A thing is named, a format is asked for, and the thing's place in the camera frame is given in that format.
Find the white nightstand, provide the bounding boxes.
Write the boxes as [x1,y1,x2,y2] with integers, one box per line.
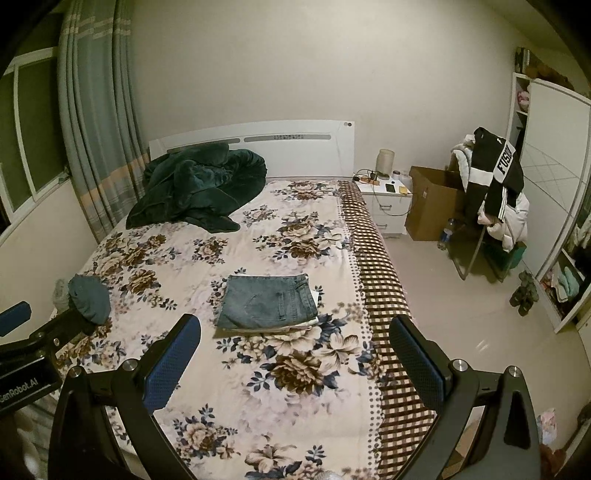
[354,178,413,240]

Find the blue jeans pants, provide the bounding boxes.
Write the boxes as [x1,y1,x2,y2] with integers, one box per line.
[216,274,319,330]

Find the brown plush toy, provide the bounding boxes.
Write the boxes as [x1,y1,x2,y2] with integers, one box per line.
[526,60,574,90]

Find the beige hanging garment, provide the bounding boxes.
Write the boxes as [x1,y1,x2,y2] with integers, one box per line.
[450,135,477,190]

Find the bed with floral sheet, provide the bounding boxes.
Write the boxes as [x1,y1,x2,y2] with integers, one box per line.
[55,178,438,480]

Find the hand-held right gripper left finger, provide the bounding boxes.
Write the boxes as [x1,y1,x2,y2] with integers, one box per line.
[48,314,202,480]

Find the green storage bin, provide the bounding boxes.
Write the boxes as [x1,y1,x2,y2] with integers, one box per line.
[484,240,527,276]

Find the white wardrobe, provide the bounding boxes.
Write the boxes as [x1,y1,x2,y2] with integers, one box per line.
[505,71,591,334]

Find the dark green blanket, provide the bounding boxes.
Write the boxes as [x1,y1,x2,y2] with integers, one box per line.
[126,143,268,233]

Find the clear plastic water bottle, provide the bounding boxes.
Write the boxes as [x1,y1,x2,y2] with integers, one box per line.
[437,218,456,250]

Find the grey crumpled cloth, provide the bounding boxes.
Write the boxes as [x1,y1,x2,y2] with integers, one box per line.
[52,278,71,315]

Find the beige table lamp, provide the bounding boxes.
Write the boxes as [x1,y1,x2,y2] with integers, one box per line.
[374,148,394,182]

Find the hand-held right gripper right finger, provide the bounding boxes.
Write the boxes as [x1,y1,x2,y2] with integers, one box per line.
[389,316,541,480]

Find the pink printed bag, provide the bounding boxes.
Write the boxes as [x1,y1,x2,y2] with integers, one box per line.
[537,408,560,445]

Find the white bed headboard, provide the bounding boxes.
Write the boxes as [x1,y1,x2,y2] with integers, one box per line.
[148,120,356,180]

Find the pair of dark shoes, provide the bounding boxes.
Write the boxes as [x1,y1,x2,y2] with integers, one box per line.
[509,271,540,317]

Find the brown cardboard box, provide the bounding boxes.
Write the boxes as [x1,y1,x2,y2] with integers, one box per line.
[404,165,468,242]

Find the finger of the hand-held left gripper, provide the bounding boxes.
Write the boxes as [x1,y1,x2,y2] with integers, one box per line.
[0,301,32,338]
[27,308,96,357]

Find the dark teal cloth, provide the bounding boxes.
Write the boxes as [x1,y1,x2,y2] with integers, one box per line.
[68,274,112,325]

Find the metal frame chair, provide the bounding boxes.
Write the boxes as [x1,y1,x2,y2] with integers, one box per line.
[450,220,509,282]

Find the white puffy jacket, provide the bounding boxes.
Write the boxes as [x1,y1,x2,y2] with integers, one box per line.
[477,191,529,253]

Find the black and white jacket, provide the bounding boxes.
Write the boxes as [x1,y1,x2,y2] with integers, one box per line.
[464,127,526,226]

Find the grey-green striped curtain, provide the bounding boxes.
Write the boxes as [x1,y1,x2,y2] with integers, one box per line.
[56,0,151,243]

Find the white framed window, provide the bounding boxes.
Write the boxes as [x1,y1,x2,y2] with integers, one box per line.
[0,45,71,224]

